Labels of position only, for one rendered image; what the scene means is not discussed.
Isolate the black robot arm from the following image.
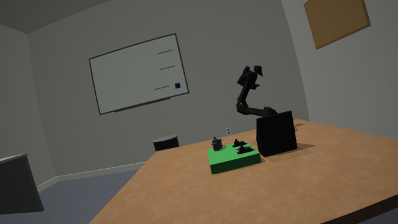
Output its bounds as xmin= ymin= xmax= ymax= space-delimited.
xmin=236 ymin=66 xmax=278 ymax=117

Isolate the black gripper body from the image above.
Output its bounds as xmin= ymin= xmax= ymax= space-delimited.
xmin=250 ymin=65 xmax=262 ymax=90

